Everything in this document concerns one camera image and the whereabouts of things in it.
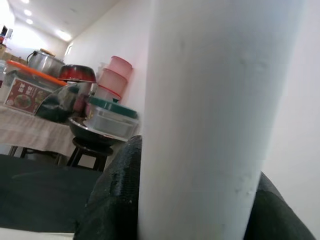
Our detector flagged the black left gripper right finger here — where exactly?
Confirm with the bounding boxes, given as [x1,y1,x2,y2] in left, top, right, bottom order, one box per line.
[243,171,317,240]

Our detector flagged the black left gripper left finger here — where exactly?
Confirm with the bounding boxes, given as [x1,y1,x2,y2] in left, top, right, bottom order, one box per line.
[74,134,143,240]

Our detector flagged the white plastic table leg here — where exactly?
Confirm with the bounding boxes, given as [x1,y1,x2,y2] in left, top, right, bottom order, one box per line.
[136,0,308,240]

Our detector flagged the black round stool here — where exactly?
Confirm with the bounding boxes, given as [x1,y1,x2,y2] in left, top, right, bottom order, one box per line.
[66,136,118,172]

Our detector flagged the clear plastic food container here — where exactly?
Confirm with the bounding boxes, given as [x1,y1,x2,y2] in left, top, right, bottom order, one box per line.
[83,106,140,137]

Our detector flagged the green lidded plastic container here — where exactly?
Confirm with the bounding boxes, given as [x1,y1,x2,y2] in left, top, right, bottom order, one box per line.
[87,96,139,119]

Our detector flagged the pink tub with red lid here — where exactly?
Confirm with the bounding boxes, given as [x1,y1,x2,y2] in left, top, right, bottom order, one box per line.
[94,84,123,104]

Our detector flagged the beige cloth covered table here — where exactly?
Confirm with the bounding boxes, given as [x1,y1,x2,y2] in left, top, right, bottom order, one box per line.
[0,103,76,159]

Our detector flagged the glossy black cookware lid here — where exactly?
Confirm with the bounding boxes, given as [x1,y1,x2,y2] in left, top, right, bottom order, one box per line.
[36,86,87,123]

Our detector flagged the pink plastic tub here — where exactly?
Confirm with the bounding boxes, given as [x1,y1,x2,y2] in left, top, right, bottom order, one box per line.
[110,55,133,78]
[99,67,130,92]

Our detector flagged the red enamel bowl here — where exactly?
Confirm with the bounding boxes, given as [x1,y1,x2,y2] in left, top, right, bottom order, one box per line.
[57,64,98,84]

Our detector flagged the red printed food box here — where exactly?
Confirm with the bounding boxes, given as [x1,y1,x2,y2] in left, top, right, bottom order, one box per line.
[4,77,55,116]

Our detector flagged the orange lidded plastic container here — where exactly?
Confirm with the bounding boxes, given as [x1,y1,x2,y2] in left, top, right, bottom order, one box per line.
[6,59,68,87]

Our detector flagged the large steel pot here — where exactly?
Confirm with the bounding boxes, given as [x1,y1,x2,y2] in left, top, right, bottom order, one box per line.
[26,49,67,78]

